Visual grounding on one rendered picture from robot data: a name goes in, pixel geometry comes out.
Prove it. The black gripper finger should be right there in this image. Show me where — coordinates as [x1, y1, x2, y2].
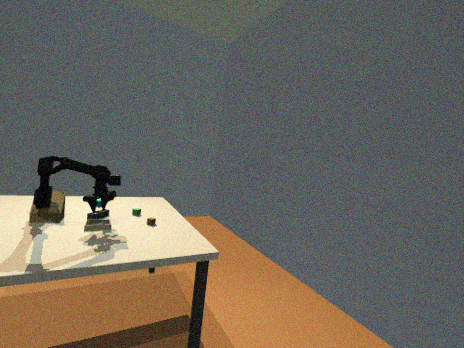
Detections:
[88, 202, 99, 213]
[101, 198, 109, 211]

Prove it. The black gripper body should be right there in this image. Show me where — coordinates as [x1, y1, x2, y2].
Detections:
[83, 185, 108, 203]

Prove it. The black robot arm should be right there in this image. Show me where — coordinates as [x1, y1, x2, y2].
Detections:
[33, 156, 121, 209]

